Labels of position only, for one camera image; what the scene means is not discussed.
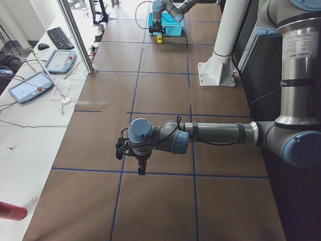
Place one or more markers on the black computer mouse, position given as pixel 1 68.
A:
pixel 43 46

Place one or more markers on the white mounting pillar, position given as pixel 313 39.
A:
pixel 218 70

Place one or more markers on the light blue plastic bin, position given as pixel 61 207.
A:
pixel 169 25

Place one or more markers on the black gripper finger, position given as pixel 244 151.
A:
pixel 141 166

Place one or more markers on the blue tape strip near cross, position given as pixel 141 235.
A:
pixel 159 173

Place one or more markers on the black computer keyboard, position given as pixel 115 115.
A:
pixel 59 38

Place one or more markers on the aluminium frame post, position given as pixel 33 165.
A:
pixel 70 21

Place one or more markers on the white grabber stick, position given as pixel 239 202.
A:
pixel 64 99

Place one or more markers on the near teach pendant tablet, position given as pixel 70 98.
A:
pixel 31 88

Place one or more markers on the red cylinder bottle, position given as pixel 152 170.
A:
pixel 12 212

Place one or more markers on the far teach pendant tablet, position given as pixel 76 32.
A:
pixel 60 61

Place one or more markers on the teach pendant tablet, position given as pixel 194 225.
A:
pixel 60 61
pixel 31 88

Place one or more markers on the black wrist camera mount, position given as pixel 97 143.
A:
pixel 123 148

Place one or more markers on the yellow beetle toy car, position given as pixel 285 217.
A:
pixel 159 39

